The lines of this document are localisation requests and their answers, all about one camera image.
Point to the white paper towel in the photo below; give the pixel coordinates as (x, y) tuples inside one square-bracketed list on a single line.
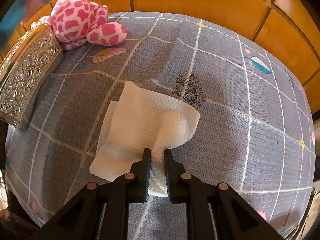
[(142, 119)]

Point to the silver ornate tissue box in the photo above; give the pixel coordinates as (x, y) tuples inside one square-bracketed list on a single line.
[(23, 71)]

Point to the pink white plush toy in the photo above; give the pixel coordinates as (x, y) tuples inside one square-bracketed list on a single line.
[(76, 22)]

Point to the wooden headboard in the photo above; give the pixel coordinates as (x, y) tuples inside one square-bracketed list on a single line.
[(289, 29)]

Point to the blue elephant plush toy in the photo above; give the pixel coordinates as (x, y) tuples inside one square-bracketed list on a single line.
[(18, 12)]

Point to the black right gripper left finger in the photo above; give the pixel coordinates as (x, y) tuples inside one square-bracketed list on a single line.
[(101, 211)]

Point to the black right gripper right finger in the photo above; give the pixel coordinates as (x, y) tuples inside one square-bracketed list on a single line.
[(213, 211)]

